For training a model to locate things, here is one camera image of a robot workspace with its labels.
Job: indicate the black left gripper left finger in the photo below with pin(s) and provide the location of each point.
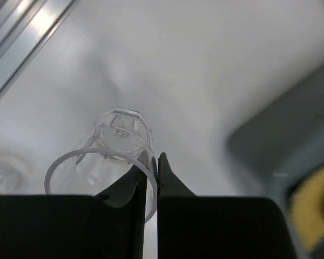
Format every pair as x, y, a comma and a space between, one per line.
108, 225

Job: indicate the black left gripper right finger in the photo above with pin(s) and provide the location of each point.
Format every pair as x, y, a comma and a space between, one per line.
191, 226

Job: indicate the clear glass cup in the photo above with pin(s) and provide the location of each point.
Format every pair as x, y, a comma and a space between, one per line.
118, 141
12, 174

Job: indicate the woven bamboo mat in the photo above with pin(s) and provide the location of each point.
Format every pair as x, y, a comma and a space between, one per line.
307, 210

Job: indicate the grey plastic bin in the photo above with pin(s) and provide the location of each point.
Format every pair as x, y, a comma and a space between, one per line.
281, 145

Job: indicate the aluminium table edge rail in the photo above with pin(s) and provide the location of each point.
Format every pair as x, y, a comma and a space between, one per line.
23, 26

